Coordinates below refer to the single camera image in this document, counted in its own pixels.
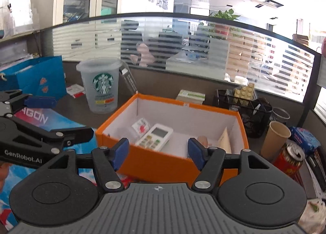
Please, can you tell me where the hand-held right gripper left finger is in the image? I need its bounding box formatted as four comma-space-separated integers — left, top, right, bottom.
33, 137, 129, 194

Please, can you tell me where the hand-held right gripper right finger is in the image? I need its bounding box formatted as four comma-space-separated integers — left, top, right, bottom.
188, 137, 278, 193

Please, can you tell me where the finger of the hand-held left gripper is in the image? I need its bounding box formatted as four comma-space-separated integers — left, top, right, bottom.
41, 127, 94, 154
0, 89, 58, 117

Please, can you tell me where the clear packet red print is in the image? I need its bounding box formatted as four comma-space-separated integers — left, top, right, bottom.
131, 118, 153, 138

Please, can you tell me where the orange cardboard box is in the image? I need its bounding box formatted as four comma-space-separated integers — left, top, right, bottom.
95, 92, 249, 186

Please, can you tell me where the white remote control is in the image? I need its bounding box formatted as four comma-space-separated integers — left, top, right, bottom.
135, 123, 174, 152

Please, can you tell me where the printed desk mat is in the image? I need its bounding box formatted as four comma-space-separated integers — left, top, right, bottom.
0, 108, 148, 232

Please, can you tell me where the blue paper bag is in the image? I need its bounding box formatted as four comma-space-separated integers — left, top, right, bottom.
0, 56, 67, 102

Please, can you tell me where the red and white card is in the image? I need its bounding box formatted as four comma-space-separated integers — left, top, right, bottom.
66, 84, 86, 98

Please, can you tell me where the clear plastic cup green logo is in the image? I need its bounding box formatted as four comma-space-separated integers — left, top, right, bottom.
76, 58, 123, 114

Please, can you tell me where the green and white box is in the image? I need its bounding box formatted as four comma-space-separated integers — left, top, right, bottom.
176, 90, 206, 105

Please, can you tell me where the black mesh desk organizer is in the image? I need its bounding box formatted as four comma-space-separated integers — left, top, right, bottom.
213, 90, 273, 138

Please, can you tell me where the yellow building block plate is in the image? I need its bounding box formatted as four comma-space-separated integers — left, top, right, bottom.
234, 83, 255, 100

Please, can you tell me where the beige paper cup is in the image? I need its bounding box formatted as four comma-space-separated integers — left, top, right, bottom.
260, 121, 291, 162

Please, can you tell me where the round metal mesh cup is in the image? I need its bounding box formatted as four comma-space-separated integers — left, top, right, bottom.
271, 107, 291, 125

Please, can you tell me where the red drink can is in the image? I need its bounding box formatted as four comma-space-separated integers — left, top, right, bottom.
274, 142, 305, 177

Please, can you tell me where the striped glass desk partition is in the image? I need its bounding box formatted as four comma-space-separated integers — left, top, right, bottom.
33, 11, 326, 117

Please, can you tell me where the blue tissue packet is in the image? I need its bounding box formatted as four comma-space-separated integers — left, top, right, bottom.
289, 127, 321, 155

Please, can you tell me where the stack of beige boxes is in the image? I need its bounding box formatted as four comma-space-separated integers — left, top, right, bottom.
225, 27, 275, 82

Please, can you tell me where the black office chair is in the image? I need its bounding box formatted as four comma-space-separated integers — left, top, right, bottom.
121, 20, 143, 46

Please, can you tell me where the stack of books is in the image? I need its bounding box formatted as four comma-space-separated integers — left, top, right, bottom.
304, 145, 326, 186

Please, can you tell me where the crumpled white tissue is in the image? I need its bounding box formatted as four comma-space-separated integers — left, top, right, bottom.
298, 198, 326, 234

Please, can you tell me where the potted green plant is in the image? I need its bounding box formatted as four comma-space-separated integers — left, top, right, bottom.
209, 9, 241, 40

